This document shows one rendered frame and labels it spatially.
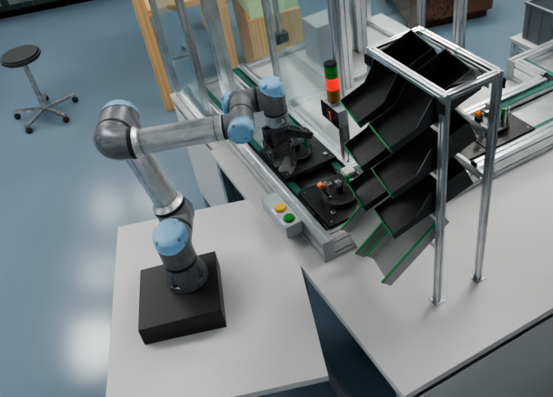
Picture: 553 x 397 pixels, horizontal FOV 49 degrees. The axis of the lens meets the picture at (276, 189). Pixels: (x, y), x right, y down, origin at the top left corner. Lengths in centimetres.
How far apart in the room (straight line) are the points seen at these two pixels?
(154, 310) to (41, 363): 142
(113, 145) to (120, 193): 245
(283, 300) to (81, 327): 162
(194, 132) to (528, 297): 119
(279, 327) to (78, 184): 268
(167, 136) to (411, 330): 98
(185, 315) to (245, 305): 22
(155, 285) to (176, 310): 16
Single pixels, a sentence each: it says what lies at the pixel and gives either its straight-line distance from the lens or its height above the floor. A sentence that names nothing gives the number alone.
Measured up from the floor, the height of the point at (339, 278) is 86.
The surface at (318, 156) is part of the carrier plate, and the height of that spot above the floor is 97.
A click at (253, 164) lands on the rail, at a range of 256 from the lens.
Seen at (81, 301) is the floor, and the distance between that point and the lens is 364.
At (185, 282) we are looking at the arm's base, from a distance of 211.
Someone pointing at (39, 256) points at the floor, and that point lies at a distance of 405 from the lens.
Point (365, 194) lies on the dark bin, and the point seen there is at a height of 120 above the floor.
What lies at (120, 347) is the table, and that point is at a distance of 219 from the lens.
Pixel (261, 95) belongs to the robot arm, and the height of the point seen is 156.
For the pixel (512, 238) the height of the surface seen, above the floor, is 86.
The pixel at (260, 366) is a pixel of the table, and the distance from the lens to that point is 200.
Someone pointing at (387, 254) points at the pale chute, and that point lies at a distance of 202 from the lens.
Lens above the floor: 250
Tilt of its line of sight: 40 degrees down
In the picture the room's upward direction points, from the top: 11 degrees counter-clockwise
